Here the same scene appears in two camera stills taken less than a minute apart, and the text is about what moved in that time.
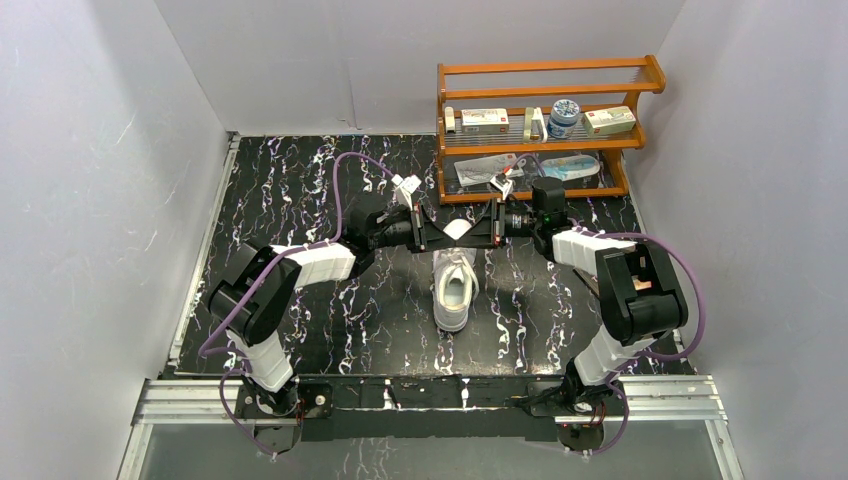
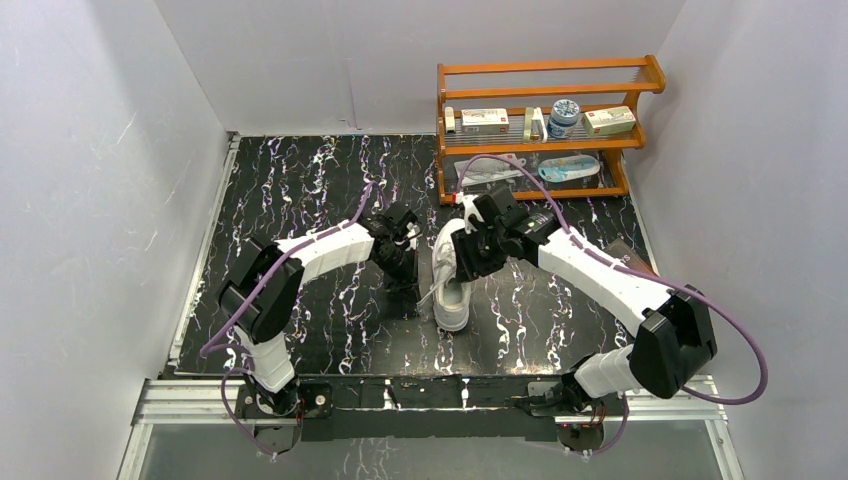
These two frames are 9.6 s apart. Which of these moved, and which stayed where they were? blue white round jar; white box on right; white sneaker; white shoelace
Moved: white shoelace
Stayed: white sneaker; blue white round jar; white box on right
